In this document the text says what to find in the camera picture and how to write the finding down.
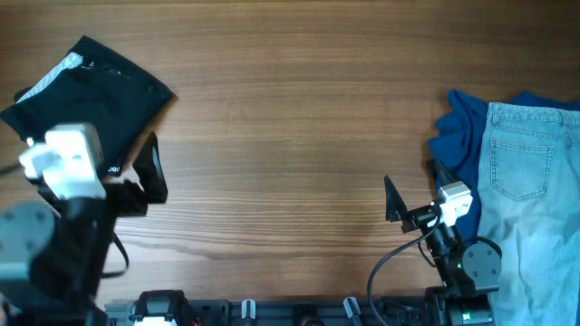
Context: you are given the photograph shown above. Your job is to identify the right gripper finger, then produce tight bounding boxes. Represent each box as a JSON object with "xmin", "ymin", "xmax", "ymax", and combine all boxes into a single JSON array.
[
  {"xmin": 428, "ymin": 158, "xmax": 458, "ymax": 186},
  {"xmin": 384, "ymin": 175, "xmax": 408, "ymax": 222}
]

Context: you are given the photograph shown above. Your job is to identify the black shorts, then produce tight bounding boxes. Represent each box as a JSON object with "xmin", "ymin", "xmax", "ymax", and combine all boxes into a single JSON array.
[{"xmin": 1, "ymin": 35, "xmax": 174, "ymax": 177}]

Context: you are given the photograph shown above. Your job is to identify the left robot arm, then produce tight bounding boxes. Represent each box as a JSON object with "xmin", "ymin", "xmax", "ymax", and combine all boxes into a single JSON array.
[{"xmin": 1, "ymin": 133, "xmax": 169, "ymax": 325}]

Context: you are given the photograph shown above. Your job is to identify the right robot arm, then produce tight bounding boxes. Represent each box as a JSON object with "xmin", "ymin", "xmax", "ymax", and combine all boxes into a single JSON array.
[{"xmin": 382, "ymin": 160, "xmax": 502, "ymax": 325}]

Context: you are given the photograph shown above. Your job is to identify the blue shirt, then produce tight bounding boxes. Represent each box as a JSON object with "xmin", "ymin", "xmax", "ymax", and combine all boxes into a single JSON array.
[{"xmin": 427, "ymin": 89, "xmax": 580, "ymax": 244}]

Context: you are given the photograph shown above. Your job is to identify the light blue jeans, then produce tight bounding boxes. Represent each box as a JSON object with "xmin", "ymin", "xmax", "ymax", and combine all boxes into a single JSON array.
[{"xmin": 478, "ymin": 102, "xmax": 579, "ymax": 325}]

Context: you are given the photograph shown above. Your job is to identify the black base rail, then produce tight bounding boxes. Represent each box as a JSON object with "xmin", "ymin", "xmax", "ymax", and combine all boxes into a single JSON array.
[{"xmin": 102, "ymin": 296, "xmax": 436, "ymax": 326}]

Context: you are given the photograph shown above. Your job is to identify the right black cable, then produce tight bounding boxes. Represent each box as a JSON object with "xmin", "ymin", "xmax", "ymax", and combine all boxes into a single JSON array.
[{"xmin": 366, "ymin": 215, "xmax": 443, "ymax": 326}]

